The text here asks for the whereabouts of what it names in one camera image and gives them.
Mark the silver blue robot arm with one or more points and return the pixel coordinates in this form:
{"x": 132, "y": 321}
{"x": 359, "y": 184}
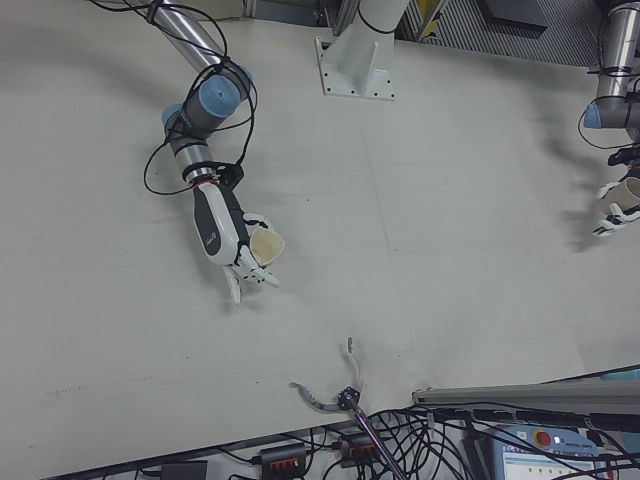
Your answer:
{"x": 210, "y": 100}
{"x": 617, "y": 60}

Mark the beige paper cup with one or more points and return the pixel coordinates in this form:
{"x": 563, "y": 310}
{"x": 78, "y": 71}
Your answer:
{"x": 627, "y": 195}
{"x": 270, "y": 247}

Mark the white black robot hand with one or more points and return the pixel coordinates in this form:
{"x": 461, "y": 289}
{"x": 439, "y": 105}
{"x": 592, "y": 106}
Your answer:
{"x": 215, "y": 225}
{"x": 617, "y": 220}

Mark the black slatted grating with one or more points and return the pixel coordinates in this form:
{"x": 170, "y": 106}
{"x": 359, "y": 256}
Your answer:
{"x": 475, "y": 30}

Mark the flexible-legged clamp mount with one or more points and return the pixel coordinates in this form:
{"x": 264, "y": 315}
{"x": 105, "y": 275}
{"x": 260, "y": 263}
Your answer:
{"x": 347, "y": 395}

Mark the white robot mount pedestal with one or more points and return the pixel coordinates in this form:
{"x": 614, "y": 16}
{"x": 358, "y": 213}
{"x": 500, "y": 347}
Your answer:
{"x": 357, "y": 65}

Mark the black box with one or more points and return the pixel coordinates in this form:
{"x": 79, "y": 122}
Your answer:
{"x": 182, "y": 471}

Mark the thin metal support rod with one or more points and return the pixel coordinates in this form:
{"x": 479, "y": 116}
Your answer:
{"x": 375, "y": 437}

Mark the aluminium extrusion rail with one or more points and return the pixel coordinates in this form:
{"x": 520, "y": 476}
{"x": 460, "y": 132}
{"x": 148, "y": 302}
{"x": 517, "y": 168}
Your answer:
{"x": 500, "y": 395}

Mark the teach pendant with red button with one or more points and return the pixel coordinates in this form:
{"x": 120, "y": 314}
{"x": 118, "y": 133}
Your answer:
{"x": 550, "y": 440}

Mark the black orange power strip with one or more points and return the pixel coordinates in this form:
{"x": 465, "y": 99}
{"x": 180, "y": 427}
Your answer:
{"x": 282, "y": 457}
{"x": 357, "y": 447}

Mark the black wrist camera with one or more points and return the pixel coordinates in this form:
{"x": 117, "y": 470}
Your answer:
{"x": 232, "y": 176}
{"x": 620, "y": 156}

